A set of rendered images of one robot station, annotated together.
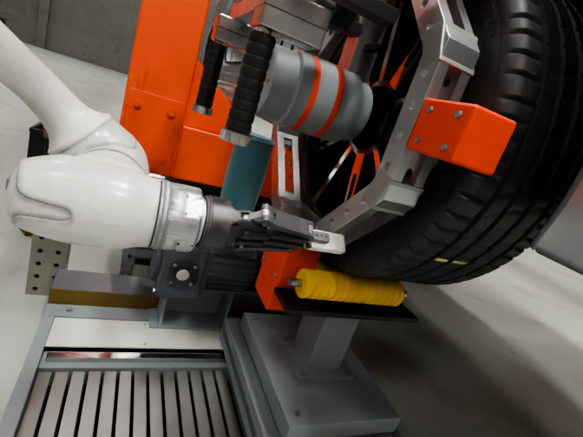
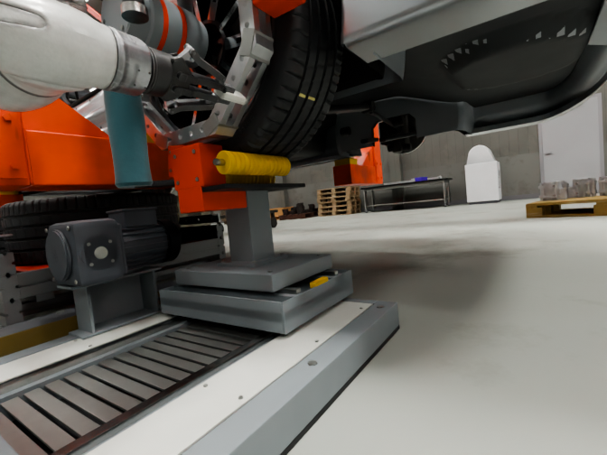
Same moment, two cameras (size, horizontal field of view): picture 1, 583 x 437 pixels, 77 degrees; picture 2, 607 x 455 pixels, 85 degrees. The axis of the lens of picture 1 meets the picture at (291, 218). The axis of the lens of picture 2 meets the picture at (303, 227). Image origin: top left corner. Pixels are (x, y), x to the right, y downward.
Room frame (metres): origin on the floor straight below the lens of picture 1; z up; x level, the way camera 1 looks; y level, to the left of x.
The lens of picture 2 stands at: (-0.14, 0.18, 0.39)
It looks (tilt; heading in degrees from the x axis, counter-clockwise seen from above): 4 degrees down; 331
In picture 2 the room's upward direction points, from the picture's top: 6 degrees counter-clockwise
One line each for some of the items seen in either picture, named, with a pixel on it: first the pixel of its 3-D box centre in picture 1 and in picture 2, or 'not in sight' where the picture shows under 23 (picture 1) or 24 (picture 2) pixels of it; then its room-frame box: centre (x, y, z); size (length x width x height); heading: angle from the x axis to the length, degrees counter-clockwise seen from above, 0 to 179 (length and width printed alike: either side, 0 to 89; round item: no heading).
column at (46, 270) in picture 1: (54, 231); not in sight; (1.09, 0.73, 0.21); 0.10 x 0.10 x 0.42; 26
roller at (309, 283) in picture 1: (351, 288); (256, 164); (0.72, -0.17, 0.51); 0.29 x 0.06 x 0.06; 116
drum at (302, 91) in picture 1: (310, 96); (158, 30); (0.75, 0.04, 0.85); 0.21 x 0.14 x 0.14; 116
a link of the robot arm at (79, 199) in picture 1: (88, 198); (36, 42); (0.43, 0.25, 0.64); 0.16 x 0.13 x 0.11; 116
